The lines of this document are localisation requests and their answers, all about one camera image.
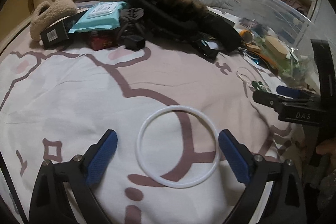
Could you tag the cartoon printed bed blanket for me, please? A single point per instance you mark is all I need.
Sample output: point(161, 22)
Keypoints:
point(56, 103)

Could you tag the beige fuzzy slipper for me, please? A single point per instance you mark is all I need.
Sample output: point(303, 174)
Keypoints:
point(48, 13)

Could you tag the black jacket with fur trim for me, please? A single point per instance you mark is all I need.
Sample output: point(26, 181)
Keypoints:
point(188, 21)

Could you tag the orange tape roll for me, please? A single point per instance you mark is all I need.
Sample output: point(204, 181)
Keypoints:
point(247, 36)

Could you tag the small black plastic cube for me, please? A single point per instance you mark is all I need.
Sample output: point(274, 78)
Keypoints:
point(134, 42)

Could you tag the teal wet wipes pack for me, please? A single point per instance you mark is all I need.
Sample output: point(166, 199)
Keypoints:
point(104, 16)

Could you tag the black cardboard box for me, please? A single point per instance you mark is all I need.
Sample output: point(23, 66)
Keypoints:
point(58, 32)

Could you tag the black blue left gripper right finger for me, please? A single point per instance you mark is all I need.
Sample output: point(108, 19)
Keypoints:
point(285, 202)

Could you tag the white louvered closet door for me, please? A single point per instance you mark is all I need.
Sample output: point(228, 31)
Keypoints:
point(323, 19)

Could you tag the clear plastic storage bin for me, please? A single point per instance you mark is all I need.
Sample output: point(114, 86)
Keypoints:
point(289, 24)

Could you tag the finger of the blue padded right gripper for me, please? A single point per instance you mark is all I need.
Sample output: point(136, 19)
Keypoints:
point(288, 92)

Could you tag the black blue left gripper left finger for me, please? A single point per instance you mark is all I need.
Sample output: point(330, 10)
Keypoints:
point(49, 201)

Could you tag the tan wooden brush block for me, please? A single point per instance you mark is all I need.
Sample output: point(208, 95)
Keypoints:
point(276, 47)

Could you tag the person's right hand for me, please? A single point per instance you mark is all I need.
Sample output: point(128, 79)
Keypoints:
point(316, 143)

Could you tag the orange leather case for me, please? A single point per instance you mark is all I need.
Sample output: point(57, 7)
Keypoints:
point(266, 59)

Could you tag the red printed box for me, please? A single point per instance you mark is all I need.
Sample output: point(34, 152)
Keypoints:
point(99, 40)

